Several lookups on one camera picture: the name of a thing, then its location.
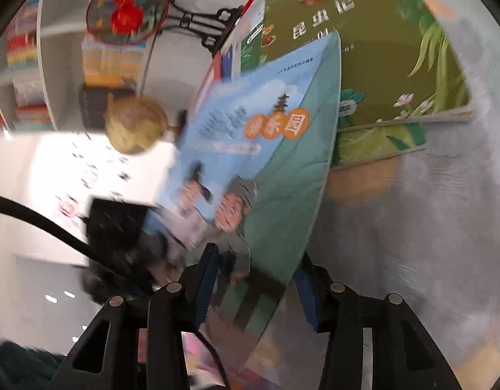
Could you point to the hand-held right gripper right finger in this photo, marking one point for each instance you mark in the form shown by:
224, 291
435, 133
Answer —
306, 300

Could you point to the round embroidered fan ornament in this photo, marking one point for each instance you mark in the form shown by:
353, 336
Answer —
124, 12

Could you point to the row of colourful books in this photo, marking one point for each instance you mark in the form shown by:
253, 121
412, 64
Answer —
26, 69

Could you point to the yellow desk globe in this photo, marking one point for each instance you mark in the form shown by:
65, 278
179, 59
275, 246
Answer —
136, 124

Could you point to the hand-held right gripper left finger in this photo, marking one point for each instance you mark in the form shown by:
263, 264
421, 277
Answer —
205, 292

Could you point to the row of dark brown books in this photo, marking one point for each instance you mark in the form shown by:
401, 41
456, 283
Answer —
91, 105

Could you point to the olive green book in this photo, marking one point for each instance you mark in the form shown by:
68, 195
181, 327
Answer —
375, 61

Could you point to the dark green beetle book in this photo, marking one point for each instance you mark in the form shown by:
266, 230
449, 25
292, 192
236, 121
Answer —
379, 146

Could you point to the light blue illustrated book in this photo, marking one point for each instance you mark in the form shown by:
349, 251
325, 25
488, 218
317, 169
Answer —
282, 162

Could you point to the wall sticker set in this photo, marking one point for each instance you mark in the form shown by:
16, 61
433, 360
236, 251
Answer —
124, 175

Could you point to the white bookcase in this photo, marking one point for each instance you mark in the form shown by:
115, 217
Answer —
63, 48

